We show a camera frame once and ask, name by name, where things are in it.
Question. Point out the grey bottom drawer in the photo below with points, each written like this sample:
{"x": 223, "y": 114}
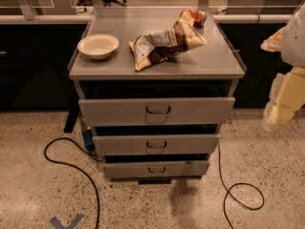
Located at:
{"x": 129, "y": 170}

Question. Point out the grey drawer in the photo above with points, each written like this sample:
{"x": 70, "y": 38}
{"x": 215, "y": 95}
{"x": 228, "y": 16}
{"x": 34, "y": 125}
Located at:
{"x": 129, "y": 170}
{"x": 156, "y": 111}
{"x": 130, "y": 145}

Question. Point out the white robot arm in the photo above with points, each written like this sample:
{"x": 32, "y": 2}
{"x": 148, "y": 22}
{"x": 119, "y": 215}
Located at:
{"x": 287, "y": 94}

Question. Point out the grey top drawer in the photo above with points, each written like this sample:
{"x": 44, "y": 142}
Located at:
{"x": 156, "y": 111}

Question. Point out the grey metal drawer cabinet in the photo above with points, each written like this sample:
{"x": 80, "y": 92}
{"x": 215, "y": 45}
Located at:
{"x": 208, "y": 71}

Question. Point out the grey middle drawer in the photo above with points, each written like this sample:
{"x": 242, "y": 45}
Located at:
{"x": 130, "y": 145}

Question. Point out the red snack packet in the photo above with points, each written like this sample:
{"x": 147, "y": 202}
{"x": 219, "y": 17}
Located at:
{"x": 199, "y": 17}

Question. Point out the crumpled chip bag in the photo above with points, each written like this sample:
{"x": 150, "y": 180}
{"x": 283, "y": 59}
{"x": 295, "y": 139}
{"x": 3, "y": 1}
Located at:
{"x": 158, "y": 46}

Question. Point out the white bowl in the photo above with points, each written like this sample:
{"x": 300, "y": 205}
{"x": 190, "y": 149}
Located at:
{"x": 98, "y": 46}

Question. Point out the blue power box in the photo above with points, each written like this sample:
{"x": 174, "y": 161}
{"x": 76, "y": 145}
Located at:
{"x": 88, "y": 139}

